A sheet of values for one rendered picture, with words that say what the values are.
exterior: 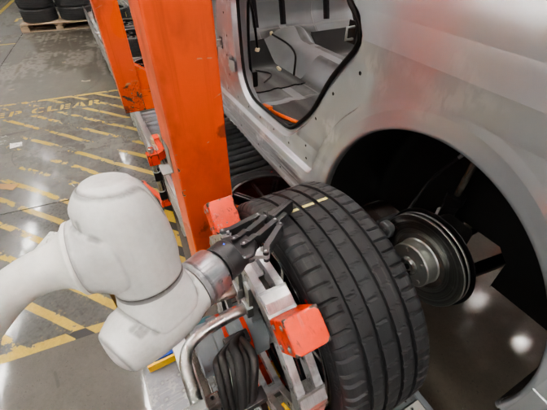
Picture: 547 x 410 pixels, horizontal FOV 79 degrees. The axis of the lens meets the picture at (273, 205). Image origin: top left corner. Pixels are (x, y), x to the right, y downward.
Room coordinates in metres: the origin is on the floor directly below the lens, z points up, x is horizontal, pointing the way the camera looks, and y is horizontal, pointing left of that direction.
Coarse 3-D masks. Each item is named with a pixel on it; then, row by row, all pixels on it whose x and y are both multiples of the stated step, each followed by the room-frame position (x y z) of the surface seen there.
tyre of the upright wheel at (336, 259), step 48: (288, 192) 0.69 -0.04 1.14; (336, 192) 0.65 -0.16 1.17; (288, 240) 0.48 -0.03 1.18; (336, 240) 0.49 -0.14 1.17; (384, 240) 0.50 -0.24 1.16; (336, 288) 0.39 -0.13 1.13; (384, 288) 0.40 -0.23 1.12; (336, 336) 0.31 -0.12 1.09; (384, 336) 0.33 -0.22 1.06; (336, 384) 0.27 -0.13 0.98; (384, 384) 0.28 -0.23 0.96
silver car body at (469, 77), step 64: (256, 0) 3.12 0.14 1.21; (320, 0) 3.42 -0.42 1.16; (384, 0) 0.89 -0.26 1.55; (448, 0) 0.74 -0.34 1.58; (512, 0) 0.64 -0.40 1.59; (256, 64) 2.77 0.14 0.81; (320, 64) 2.46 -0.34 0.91; (384, 64) 0.85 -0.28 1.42; (448, 64) 0.70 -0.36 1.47; (512, 64) 0.59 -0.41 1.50; (256, 128) 1.53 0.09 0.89; (320, 128) 1.10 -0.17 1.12; (448, 128) 0.65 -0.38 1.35; (512, 128) 0.55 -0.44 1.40; (512, 192) 0.50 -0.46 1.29
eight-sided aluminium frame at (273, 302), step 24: (216, 240) 0.63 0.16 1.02; (264, 264) 0.46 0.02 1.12; (264, 288) 0.40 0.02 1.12; (288, 288) 0.40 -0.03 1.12; (264, 312) 0.36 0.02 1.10; (264, 360) 0.48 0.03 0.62; (288, 360) 0.29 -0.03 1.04; (312, 360) 0.30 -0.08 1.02; (264, 384) 0.40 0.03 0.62; (288, 384) 0.27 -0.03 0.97; (312, 384) 0.27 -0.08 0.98; (312, 408) 0.23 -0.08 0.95
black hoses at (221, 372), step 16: (240, 336) 0.36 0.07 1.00; (224, 352) 0.31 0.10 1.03; (240, 352) 0.30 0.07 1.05; (224, 368) 0.27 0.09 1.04; (240, 368) 0.27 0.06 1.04; (256, 368) 0.28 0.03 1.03; (224, 384) 0.25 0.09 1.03; (240, 384) 0.25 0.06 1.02; (256, 384) 0.26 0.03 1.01; (224, 400) 0.23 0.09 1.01; (240, 400) 0.23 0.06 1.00; (256, 400) 0.24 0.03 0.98
